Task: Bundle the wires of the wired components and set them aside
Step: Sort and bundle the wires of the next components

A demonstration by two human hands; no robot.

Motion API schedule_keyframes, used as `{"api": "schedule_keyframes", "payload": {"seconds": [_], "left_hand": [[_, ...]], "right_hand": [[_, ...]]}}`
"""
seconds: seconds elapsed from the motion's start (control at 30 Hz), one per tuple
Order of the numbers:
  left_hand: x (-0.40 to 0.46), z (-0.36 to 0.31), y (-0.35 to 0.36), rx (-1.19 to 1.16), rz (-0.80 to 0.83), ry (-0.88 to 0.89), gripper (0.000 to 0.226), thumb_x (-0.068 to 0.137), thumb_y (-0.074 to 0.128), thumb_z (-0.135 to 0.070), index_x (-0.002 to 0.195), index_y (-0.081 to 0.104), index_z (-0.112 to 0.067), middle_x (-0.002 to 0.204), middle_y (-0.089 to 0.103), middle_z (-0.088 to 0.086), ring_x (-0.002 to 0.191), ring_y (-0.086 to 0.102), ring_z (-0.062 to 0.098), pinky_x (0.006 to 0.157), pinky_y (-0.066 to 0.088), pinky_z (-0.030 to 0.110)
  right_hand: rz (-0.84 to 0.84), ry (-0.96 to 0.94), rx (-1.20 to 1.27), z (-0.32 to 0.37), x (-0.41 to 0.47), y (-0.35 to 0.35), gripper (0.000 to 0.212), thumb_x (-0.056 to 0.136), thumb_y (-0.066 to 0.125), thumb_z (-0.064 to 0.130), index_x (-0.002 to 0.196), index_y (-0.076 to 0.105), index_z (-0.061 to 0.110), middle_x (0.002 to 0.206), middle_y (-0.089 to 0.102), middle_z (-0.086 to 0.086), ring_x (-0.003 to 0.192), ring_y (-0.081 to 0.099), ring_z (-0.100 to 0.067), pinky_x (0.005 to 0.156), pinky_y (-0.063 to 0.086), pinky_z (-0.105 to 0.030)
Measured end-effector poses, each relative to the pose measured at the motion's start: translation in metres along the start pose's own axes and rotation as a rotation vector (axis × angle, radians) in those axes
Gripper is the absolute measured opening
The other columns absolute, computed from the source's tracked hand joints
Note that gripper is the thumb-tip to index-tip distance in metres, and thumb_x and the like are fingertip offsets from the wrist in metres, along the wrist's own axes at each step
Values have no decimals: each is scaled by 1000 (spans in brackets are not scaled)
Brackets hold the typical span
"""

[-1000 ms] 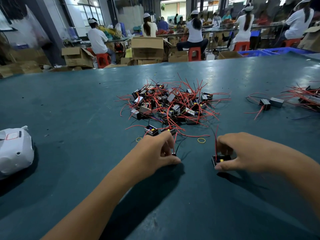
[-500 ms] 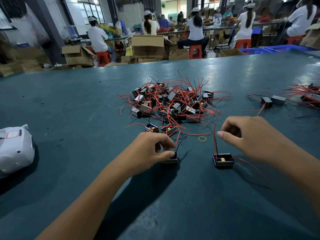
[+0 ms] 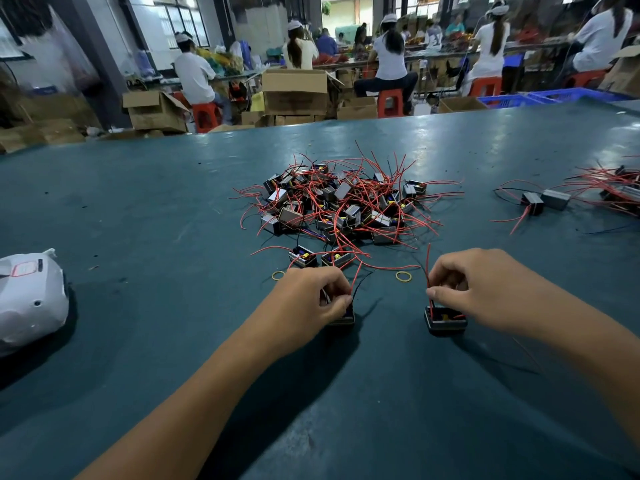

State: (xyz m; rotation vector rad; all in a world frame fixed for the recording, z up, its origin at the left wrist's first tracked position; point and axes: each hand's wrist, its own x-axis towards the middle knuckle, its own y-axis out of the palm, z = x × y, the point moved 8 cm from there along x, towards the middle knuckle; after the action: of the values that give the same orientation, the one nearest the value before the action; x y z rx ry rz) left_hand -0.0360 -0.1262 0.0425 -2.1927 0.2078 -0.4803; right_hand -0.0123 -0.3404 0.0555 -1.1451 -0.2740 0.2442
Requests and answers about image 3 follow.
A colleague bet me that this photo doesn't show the person's left hand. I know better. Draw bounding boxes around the person's left hand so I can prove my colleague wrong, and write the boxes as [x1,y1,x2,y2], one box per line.
[240,267,353,358]

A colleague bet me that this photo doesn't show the person's right hand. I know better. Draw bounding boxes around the person's right hand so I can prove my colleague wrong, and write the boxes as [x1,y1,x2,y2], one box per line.
[427,247,561,331]

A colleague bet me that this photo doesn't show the central pile of wired modules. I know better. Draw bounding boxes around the central pile of wired modules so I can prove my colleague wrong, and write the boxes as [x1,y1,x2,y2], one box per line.
[235,149,466,286]

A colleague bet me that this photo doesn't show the person's right forearm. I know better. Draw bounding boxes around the person's right forearm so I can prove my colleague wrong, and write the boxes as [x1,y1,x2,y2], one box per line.
[530,285,640,446]

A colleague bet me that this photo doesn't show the person's left forearm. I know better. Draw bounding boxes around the person's left forearm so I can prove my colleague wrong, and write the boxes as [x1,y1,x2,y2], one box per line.
[75,335,276,480]

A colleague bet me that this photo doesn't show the shallow cardboard box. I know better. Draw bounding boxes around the shallow cardboard box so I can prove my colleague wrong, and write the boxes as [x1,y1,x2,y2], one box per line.
[437,95,488,114]

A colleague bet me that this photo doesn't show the blue plastic crate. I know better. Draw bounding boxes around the blue plastic crate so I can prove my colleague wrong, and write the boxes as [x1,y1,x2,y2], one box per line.
[530,87,636,103]
[480,93,546,108]

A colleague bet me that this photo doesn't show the red plastic stool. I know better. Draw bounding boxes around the red plastic stool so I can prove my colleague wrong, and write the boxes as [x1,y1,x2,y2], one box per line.
[192,103,221,134]
[378,89,405,118]
[470,77,504,98]
[572,69,608,89]

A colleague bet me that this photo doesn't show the low cardboard box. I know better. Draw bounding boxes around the low cardboard box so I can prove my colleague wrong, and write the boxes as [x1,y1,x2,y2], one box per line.
[337,95,379,121]

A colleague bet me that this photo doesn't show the large closed cardboard box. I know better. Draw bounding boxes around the large closed cardboard box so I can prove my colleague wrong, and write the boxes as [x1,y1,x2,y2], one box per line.
[262,69,329,116]

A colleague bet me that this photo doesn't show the open cardboard box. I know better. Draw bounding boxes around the open cardboard box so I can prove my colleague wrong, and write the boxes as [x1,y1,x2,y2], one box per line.
[122,89,189,133]

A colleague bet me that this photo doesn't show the tilted cardboard box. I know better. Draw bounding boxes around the tilted cardboard box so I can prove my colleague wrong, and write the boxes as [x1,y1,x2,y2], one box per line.
[600,45,640,96]

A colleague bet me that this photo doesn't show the white plastic shell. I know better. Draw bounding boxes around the white plastic shell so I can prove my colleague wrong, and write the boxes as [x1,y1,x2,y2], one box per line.
[0,249,71,356]

